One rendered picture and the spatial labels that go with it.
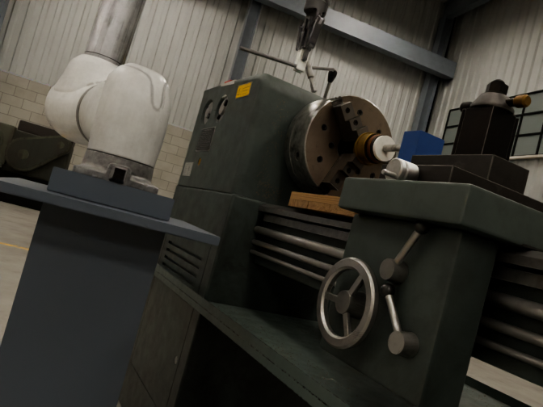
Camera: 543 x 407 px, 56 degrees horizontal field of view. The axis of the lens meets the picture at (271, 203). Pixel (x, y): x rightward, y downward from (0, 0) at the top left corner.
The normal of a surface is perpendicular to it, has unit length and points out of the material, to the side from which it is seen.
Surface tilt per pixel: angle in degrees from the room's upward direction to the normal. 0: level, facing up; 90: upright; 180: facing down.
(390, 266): 90
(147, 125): 89
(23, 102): 90
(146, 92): 75
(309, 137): 90
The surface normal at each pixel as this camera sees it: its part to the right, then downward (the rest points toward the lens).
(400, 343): -0.85, -0.26
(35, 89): 0.31, 0.04
